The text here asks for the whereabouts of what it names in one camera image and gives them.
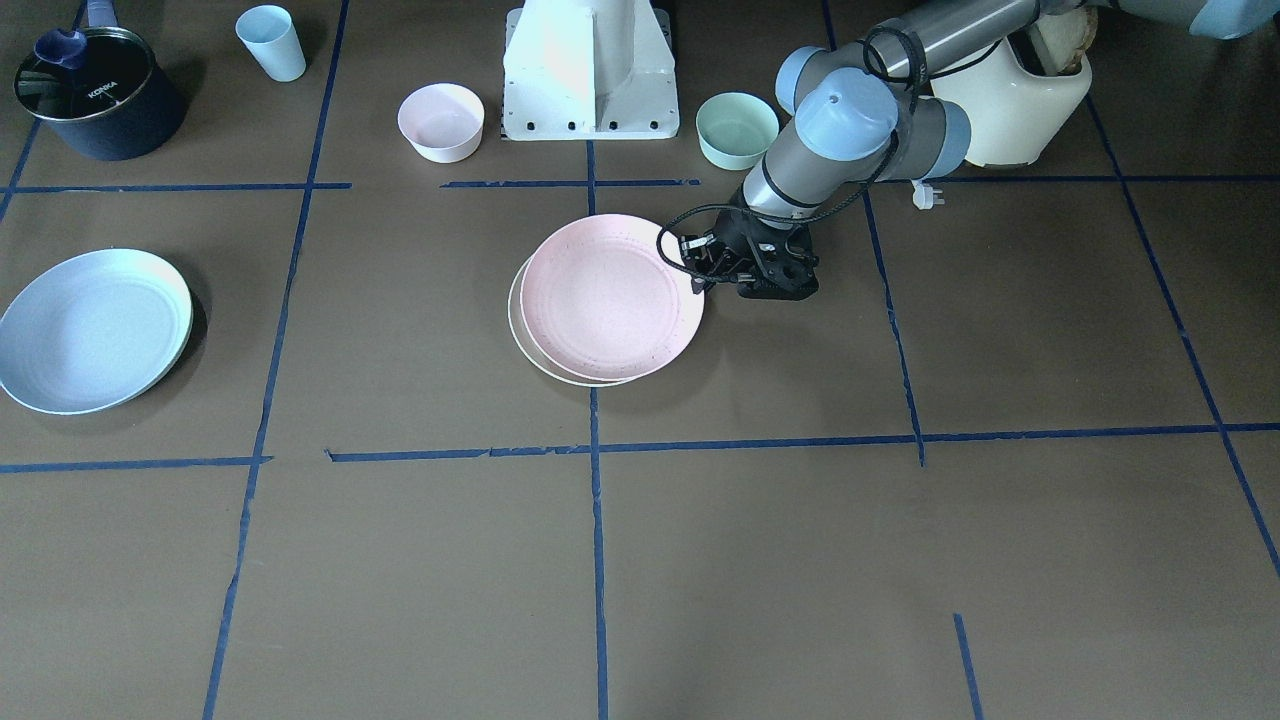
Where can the cream toaster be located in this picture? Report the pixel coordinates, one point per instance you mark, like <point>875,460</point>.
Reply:
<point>1014,112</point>

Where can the dark blue saucepan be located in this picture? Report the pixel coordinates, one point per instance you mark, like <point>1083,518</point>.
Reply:
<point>100,88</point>

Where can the bread slice in toaster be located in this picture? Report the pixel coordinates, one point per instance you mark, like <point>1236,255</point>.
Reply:
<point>1061,41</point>

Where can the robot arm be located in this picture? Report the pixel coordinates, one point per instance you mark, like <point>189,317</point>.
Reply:
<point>866,112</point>

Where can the cream white plate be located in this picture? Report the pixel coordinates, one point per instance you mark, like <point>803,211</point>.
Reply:
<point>521,335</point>

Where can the light blue cup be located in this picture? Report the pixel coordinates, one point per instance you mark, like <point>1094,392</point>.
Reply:
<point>268,32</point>

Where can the green plate under blue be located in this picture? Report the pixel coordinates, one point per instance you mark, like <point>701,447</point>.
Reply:
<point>158,329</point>

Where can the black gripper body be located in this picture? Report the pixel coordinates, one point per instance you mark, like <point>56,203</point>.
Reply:
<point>737,241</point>

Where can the white power plug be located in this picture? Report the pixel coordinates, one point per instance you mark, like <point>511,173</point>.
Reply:
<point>925,196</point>

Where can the pink bowl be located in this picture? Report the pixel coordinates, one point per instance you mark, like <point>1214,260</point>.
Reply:
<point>443,122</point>

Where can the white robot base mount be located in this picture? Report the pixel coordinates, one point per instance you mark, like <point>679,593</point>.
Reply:
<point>589,71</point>

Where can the pink plate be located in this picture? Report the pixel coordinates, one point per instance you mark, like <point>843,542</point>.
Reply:
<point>601,300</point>

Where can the green bowl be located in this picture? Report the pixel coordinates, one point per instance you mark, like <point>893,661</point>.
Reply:
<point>735,129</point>

